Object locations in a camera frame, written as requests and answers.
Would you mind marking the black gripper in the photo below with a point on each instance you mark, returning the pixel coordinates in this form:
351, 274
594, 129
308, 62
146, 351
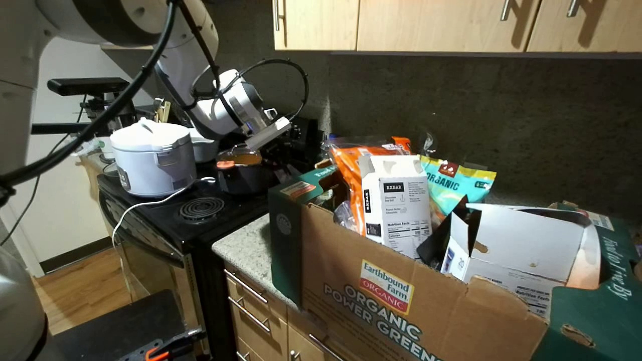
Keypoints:
301, 140

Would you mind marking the black camera on stand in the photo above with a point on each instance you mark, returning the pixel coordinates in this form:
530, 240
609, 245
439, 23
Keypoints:
87, 84

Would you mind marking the green organic greens cardboard box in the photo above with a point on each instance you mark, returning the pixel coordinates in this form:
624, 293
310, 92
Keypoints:
374, 293

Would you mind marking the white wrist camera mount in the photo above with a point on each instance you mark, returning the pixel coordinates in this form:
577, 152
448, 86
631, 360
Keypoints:
267, 133

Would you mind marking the black kitchen stove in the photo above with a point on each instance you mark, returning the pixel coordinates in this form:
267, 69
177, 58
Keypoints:
172, 227

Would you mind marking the white carton with dark label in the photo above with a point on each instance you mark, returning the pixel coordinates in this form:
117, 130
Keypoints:
398, 207

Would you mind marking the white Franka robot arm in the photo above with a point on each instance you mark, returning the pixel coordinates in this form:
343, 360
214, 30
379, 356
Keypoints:
187, 60

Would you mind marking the white snack bar box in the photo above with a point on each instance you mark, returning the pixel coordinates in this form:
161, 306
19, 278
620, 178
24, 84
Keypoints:
521, 247

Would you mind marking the black robot cart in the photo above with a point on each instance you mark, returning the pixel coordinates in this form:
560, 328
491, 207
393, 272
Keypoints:
113, 332

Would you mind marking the dark pot with brown contents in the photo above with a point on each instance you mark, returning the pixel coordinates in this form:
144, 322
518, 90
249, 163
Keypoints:
241, 172

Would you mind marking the black clamp orange tip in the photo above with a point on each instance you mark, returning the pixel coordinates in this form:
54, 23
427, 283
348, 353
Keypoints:
172, 343

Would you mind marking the grey lidded pot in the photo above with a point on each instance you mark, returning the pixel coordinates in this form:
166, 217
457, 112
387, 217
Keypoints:
202, 148

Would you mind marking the orange carrot bag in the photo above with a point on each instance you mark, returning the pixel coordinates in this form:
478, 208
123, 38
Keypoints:
351, 172

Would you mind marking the white rice cooker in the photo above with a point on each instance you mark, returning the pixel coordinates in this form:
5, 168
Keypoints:
151, 161

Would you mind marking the teal organic snack bag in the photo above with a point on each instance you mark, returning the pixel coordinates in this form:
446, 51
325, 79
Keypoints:
461, 183

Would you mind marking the light wood wall cabinets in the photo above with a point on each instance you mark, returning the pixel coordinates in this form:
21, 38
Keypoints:
441, 23

